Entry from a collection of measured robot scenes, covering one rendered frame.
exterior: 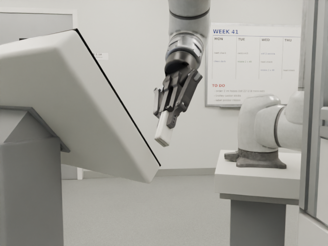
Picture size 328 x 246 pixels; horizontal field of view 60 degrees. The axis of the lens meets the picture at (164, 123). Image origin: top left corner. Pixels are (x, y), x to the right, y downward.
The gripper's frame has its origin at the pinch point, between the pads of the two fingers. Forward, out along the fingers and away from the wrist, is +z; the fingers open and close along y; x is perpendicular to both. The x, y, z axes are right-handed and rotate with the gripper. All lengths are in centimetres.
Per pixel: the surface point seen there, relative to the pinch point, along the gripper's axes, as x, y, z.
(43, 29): -11, -258, -236
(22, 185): -13.0, -20.4, 15.9
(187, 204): 180, -147, -80
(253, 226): 69, -17, -8
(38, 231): -4.7, -23.9, 21.2
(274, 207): 68, -8, -14
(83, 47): -22.6, 4.5, 2.8
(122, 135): -8.5, -0.4, 7.4
